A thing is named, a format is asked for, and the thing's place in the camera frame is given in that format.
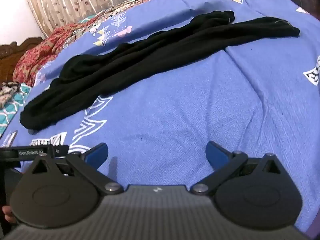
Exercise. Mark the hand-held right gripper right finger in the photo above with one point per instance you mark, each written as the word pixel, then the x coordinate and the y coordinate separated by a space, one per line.
pixel 217 153

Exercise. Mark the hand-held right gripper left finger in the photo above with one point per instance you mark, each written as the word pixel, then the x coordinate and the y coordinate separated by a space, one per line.
pixel 97 153

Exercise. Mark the black pants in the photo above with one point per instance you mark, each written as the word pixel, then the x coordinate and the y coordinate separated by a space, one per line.
pixel 125 67

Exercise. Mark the person's left hand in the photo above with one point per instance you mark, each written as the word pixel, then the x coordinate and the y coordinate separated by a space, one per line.
pixel 8 213

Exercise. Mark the teal wavy pillow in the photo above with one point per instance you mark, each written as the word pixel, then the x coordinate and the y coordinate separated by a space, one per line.
pixel 12 115

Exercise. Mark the blue printed bedsheet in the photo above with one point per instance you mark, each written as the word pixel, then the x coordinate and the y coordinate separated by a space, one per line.
pixel 187 110

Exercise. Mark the crumpled floral cloth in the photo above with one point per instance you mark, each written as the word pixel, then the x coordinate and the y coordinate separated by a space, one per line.
pixel 7 91

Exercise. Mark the carved wooden headboard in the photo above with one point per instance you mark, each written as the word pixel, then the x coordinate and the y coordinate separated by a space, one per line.
pixel 10 55

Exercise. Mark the red patchwork floral quilt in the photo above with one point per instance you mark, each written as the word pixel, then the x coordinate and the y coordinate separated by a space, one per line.
pixel 37 55

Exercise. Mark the beige leaf-print curtain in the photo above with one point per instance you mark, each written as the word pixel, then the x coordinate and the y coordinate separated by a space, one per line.
pixel 75 0

